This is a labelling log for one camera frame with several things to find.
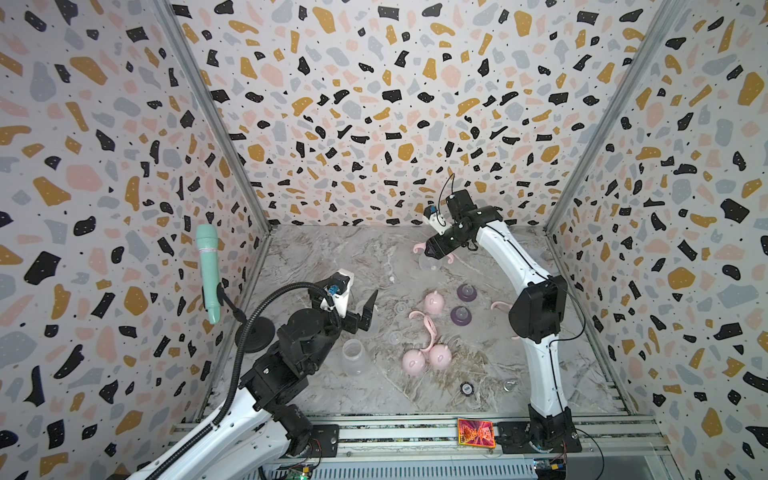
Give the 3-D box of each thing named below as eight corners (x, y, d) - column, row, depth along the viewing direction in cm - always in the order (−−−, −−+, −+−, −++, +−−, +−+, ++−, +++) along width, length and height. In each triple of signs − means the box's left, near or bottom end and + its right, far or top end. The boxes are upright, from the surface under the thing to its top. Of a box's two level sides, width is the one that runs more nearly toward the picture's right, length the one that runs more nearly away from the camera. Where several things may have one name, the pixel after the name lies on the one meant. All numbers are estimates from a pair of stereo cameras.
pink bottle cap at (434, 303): (431, 317, 98) (432, 311, 95) (420, 304, 101) (421, 297, 98) (446, 308, 100) (447, 302, 97) (435, 296, 103) (437, 289, 100)
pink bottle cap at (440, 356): (430, 369, 88) (431, 363, 84) (429, 351, 91) (430, 344, 87) (450, 369, 88) (452, 363, 84) (448, 351, 91) (450, 344, 88)
